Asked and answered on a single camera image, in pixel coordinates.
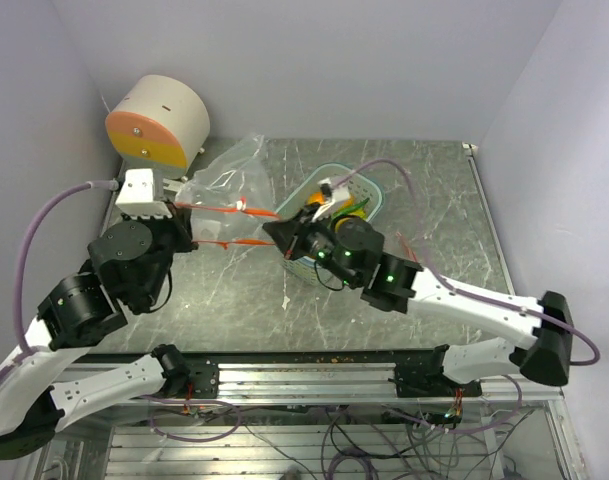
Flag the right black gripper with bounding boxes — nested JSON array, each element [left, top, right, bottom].
[[264, 201, 359, 287]]

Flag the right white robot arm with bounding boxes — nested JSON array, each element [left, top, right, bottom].
[[263, 212, 572, 396]]

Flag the small white bracket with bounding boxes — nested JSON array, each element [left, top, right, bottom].
[[163, 179, 185, 195]]

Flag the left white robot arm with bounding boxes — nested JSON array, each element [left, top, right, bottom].
[[0, 207, 195, 461]]

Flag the tangle of floor cables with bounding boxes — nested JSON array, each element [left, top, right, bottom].
[[143, 394, 535, 480]]

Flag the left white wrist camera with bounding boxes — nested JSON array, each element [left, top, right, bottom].
[[115, 168, 172, 219]]

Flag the yellow toy banana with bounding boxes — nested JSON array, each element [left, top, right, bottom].
[[340, 205, 368, 220]]

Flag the orange toy mango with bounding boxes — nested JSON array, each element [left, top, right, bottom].
[[306, 191, 330, 205]]

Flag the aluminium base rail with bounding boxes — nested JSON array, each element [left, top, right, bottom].
[[56, 363, 563, 404]]

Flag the light blue plastic basket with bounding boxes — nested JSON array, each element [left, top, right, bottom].
[[276, 163, 384, 286]]

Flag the white corner clip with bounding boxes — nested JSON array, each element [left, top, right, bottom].
[[462, 142, 478, 156]]

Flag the round cream drawer box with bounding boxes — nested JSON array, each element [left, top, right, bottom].
[[105, 74, 211, 179]]

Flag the green toy pepper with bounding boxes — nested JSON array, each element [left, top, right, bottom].
[[332, 198, 370, 219]]

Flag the clear zip bag orange zipper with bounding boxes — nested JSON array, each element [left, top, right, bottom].
[[174, 135, 278, 249]]

